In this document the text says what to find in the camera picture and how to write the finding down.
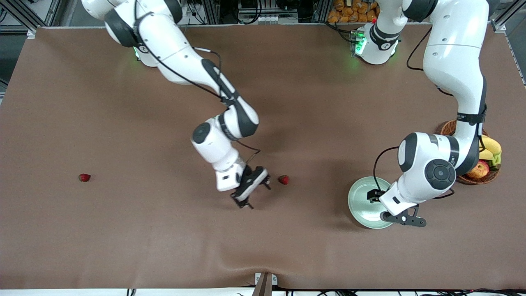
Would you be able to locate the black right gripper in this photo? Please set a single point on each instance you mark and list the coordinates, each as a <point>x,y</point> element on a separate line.
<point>251,179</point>

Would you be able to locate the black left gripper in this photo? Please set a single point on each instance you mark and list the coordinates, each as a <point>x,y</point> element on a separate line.
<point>374,195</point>

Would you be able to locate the red toy strawberry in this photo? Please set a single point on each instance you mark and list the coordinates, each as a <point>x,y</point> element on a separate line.
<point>283,179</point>
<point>84,177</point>

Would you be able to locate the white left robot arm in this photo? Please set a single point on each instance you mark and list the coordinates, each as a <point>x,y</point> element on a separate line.
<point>452,53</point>

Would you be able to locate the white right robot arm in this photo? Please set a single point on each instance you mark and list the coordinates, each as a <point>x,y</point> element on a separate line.
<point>176,49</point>

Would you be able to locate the light green round plate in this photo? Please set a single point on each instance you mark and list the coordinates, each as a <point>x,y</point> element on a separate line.
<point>361,205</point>

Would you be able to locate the brown table mat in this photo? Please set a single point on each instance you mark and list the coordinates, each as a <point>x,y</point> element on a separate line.
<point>246,246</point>

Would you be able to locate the brown wicker basket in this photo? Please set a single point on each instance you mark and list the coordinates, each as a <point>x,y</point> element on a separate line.
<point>468,179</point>

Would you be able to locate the red yellow apple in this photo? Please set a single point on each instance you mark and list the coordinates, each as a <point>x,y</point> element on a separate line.
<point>481,170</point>

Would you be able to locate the yellow banana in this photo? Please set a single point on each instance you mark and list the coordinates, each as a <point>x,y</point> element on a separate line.
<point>487,155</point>
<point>492,144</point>

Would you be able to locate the white power strip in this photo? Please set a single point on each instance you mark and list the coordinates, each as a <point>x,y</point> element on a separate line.
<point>271,19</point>

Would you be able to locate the bag of brown buns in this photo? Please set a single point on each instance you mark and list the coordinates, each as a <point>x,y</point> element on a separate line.
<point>349,14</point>

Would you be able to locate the grey metal table bracket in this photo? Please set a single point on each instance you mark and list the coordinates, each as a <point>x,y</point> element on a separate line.
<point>274,279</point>

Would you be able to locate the brown camera pole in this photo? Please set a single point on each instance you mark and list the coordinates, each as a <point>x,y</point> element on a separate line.
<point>263,287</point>

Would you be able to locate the aluminium frame post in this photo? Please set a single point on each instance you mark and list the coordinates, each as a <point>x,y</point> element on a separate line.
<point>211,12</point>
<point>322,10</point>

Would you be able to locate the aluminium frame rail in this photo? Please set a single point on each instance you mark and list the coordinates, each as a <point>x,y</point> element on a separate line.
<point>32,33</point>
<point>507,16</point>

